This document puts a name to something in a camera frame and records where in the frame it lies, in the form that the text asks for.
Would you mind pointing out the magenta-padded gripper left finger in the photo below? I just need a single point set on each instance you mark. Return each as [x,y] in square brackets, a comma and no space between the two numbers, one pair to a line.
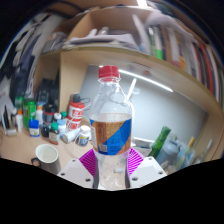
[75,171]

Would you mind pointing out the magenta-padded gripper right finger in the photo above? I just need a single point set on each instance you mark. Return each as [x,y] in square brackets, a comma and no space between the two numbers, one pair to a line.
[148,170]

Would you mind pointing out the clear red-capped water bottle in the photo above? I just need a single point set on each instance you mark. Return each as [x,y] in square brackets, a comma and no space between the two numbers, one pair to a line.
[111,133]

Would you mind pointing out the green glass bottle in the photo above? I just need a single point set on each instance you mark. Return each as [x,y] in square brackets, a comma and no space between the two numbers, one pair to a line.
[159,141]

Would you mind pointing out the white jar blue label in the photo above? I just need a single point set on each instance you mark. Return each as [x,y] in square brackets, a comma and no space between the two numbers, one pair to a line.
[84,137]

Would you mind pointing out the dark bottle green cap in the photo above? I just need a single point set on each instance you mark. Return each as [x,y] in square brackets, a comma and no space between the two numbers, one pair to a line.
[54,135]

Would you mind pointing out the red and white canister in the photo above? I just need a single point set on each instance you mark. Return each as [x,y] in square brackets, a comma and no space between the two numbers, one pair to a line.
[76,115]

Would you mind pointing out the clear glass liquor bottle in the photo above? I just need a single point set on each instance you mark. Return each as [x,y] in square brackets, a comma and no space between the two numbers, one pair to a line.
[204,151]

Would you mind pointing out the white bottle blue cap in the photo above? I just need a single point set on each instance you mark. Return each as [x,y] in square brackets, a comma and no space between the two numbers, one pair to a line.
[34,129]

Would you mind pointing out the green plastic container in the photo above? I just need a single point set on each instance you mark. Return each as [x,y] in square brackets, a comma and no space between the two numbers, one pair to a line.
[29,113]

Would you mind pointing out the under-shelf tube light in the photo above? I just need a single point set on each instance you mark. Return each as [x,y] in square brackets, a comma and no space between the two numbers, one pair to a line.
[146,80]

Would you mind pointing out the hanging dark clothes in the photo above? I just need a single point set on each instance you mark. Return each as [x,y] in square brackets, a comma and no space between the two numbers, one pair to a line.
[23,66]

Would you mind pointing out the ceiling tube light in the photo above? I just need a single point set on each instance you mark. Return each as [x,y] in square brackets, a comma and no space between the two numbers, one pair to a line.
[142,3]

